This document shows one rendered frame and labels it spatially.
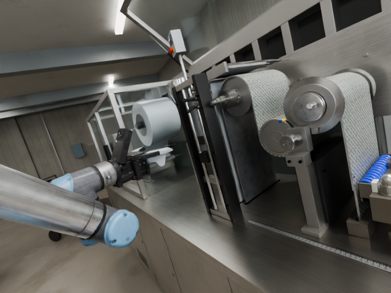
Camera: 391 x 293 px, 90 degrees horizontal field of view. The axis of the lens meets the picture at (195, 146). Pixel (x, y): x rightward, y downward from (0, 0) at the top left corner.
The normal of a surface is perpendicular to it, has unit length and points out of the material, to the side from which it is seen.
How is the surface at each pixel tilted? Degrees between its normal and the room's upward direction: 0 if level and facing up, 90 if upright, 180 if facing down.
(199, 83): 90
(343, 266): 0
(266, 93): 92
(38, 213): 108
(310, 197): 90
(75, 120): 90
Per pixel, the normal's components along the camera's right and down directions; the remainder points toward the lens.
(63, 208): 0.79, -0.20
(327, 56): -0.78, 0.30
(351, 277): -0.27, -0.95
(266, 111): 0.57, -0.01
